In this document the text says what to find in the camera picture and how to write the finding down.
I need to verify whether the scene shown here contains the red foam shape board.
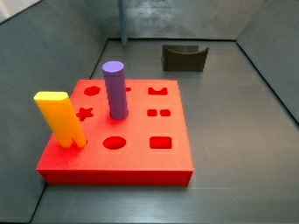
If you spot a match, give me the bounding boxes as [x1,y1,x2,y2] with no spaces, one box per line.
[36,80,193,186]

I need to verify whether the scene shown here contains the yellow double-prong peg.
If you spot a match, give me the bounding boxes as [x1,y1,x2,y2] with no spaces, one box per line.
[33,91,86,148]

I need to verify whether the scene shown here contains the purple cylinder peg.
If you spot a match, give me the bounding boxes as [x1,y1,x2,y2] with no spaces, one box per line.
[101,61,128,120]

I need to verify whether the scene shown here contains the dark grey curved block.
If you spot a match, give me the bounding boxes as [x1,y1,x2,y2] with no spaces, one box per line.
[163,45,209,72]

